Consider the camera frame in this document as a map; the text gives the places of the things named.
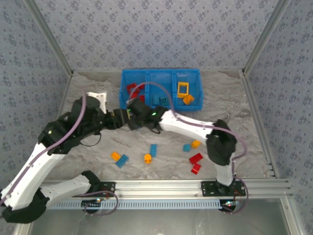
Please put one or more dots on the yellow rounded lego brick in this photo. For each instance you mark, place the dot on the yellow rounded lego brick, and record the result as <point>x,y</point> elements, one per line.
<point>147,158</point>

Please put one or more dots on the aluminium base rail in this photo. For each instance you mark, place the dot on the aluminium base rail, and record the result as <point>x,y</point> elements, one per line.
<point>159,187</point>

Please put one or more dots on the small black electronics board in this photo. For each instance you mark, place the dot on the small black electronics board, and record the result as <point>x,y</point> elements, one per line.
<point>91,203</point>
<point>228,204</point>

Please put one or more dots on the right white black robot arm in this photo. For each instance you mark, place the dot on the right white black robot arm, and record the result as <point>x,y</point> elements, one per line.
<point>181,128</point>

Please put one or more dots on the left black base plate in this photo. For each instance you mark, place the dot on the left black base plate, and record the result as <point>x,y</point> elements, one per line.
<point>111,187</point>

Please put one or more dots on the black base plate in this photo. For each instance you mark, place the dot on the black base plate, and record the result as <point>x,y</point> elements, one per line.
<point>111,187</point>
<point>207,189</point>

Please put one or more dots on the aluminium frame post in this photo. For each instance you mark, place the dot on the aluminium frame post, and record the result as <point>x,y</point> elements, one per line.
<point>264,36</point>
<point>51,36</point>

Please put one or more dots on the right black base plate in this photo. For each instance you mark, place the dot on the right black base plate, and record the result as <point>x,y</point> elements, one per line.
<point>207,189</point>

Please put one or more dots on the small blue lego brick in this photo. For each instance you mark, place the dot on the small blue lego brick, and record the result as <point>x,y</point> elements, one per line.
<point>186,147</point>

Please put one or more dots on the long red lego brick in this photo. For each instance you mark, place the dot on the long red lego brick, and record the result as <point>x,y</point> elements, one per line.
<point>196,158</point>

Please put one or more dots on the yellow lego window frame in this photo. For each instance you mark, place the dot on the yellow lego window frame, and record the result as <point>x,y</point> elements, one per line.
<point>182,95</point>

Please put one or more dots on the blue three-compartment plastic bin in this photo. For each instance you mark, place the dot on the blue three-compartment plastic bin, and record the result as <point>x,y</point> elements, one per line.
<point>161,78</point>

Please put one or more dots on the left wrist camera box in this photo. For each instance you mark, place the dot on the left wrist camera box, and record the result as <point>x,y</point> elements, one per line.
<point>99,96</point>

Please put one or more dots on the flat blue lego plate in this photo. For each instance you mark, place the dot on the flat blue lego plate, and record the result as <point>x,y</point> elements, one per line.
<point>122,160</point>

